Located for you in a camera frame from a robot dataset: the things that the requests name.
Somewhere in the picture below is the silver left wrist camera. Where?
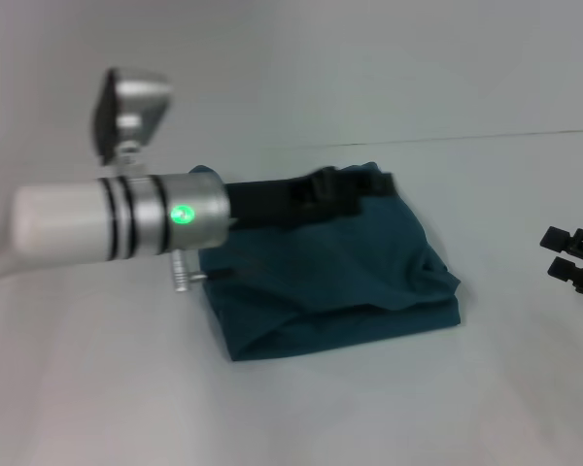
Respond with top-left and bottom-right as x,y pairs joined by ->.
90,67 -> 174,175

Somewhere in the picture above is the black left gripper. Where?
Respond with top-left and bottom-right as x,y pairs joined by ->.
223,165 -> 400,230

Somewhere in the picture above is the teal blue t-shirt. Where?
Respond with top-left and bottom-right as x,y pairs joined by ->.
188,162 -> 463,364

